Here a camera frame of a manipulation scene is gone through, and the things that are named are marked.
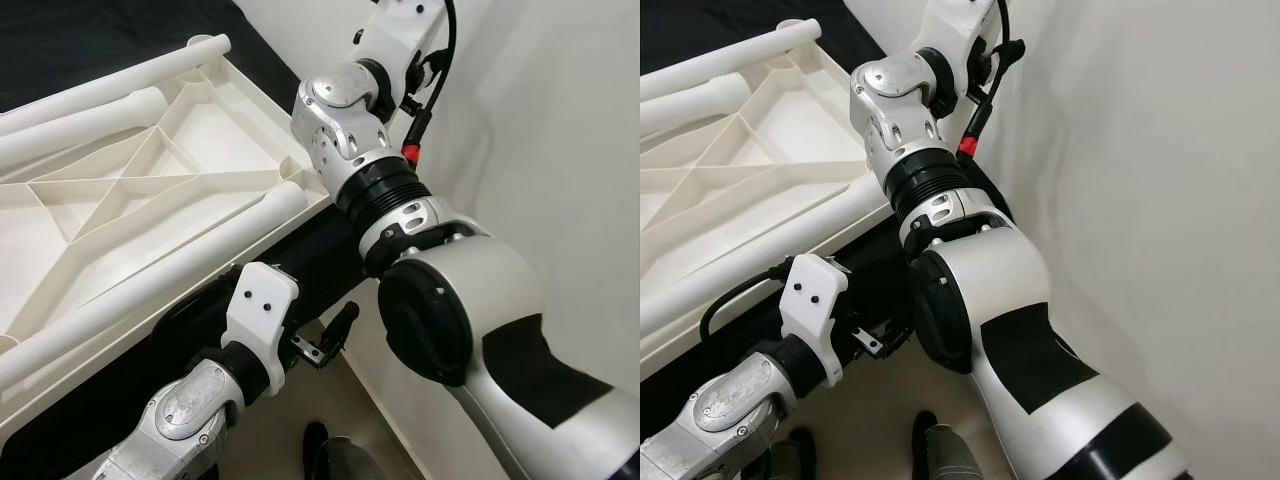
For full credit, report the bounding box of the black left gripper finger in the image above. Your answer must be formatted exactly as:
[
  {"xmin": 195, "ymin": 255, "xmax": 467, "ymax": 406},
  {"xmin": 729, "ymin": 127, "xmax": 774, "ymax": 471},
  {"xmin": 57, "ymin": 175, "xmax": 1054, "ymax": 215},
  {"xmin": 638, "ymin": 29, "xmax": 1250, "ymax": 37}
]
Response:
[
  {"xmin": 868, "ymin": 314, "xmax": 914, "ymax": 361},
  {"xmin": 316, "ymin": 301, "xmax": 362, "ymax": 363}
]

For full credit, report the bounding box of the white plastic children table top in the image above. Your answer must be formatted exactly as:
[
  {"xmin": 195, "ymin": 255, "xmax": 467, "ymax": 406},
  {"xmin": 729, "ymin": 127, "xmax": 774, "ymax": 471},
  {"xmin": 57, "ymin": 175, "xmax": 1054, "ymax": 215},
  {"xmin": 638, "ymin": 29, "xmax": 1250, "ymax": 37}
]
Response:
[
  {"xmin": 0, "ymin": 35, "xmax": 337, "ymax": 423},
  {"xmin": 640, "ymin": 20, "xmax": 903, "ymax": 383}
]

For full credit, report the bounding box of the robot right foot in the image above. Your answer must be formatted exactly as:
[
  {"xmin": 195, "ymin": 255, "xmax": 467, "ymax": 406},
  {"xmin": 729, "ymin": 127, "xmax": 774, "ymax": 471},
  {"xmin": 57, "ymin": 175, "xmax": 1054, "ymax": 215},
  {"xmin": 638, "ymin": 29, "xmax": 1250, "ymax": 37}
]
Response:
[
  {"xmin": 908, "ymin": 410, "xmax": 989, "ymax": 480},
  {"xmin": 300, "ymin": 420, "xmax": 389, "ymax": 480}
]

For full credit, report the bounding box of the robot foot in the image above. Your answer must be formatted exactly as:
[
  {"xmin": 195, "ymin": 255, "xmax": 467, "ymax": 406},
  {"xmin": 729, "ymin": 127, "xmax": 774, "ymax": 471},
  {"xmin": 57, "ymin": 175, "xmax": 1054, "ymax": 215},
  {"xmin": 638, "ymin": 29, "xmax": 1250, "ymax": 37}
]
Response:
[
  {"xmin": 768, "ymin": 427, "xmax": 819, "ymax": 480},
  {"xmin": 300, "ymin": 420, "xmax": 389, "ymax": 480},
  {"xmin": 908, "ymin": 410, "xmax": 989, "ymax": 480}
]

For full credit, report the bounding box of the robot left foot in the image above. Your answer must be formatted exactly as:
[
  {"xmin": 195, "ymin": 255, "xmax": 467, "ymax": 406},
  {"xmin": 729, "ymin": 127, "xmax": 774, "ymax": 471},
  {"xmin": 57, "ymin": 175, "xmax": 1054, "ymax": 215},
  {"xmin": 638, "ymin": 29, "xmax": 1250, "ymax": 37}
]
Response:
[{"xmin": 768, "ymin": 427, "xmax": 819, "ymax": 480}]

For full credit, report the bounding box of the black tablecloth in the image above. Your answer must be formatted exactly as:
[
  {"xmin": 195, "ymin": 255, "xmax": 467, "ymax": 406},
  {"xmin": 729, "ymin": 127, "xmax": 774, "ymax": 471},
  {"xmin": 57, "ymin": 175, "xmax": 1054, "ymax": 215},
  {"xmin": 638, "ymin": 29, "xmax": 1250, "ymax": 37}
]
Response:
[
  {"xmin": 0, "ymin": 0, "xmax": 403, "ymax": 480},
  {"xmin": 640, "ymin": 0, "xmax": 1013, "ymax": 441}
]

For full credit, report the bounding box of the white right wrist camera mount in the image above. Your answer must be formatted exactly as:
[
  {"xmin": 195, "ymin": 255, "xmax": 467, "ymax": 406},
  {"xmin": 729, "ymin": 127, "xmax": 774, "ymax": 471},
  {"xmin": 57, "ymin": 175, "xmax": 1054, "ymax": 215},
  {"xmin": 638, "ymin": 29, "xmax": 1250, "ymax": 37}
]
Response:
[
  {"xmin": 355, "ymin": 0, "xmax": 447, "ymax": 79},
  {"xmin": 920, "ymin": 0, "xmax": 1003, "ymax": 79}
]

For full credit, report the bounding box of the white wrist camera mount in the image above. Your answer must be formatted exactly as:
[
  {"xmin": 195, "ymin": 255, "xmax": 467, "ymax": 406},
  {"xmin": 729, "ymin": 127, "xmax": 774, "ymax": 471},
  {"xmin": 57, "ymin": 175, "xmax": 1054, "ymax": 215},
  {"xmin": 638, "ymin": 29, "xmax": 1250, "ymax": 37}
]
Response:
[
  {"xmin": 222, "ymin": 261, "xmax": 302, "ymax": 389},
  {"xmin": 920, "ymin": 0, "xmax": 1003, "ymax": 79},
  {"xmin": 355, "ymin": 0, "xmax": 447, "ymax": 79},
  {"xmin": 778, "ymin": 254, "xmax": 852, "ymax": 389}
]

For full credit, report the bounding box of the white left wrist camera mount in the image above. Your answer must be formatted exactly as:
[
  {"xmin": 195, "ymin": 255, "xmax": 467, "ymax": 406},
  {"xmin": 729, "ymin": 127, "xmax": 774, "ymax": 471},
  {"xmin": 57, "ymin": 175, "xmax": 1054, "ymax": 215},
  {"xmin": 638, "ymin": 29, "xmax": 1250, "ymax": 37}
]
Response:
[
  {"xmin": 222, "ymin": 261, "xmax": 302, "ymax": 389},
  {"xmin": 778, "ymin": 254, "xmax": 852, "ymax": 389}
]

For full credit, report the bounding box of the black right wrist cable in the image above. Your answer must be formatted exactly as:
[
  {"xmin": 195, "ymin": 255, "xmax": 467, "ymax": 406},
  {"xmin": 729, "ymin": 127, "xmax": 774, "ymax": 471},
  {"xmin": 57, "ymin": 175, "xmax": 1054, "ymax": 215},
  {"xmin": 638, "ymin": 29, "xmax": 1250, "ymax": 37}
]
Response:
[
  {"xmin": 398, "ymin": 0, "xmax": 459, "ymax": 167},
  {"xmin": 955, "ymin": 0, "xmax": 1028, "ymax": 161}
]

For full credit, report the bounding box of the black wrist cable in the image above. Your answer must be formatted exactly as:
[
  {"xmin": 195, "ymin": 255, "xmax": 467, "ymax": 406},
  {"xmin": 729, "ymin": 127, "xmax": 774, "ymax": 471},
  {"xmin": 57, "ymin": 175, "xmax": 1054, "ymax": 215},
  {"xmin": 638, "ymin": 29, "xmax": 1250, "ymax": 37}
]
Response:
[
  {"xmin": 398, "ymin": 0, "xmax": 459, "ymax": 167},
  {"xmin": 697, "ymin": 266, "xmax": 793, "ymax": 343},
  {"xmin": 955, "ymin": 0, "xmax": 1028, "ymax": 161}
]

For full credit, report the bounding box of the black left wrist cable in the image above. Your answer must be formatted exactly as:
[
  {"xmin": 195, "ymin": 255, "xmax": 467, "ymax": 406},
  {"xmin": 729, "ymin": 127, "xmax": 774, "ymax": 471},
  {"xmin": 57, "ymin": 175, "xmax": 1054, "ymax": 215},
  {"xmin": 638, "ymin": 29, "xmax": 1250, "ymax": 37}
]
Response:
[{"xmin": 697, "ymin": 266, "xmax": 793, "ymax": 343}]

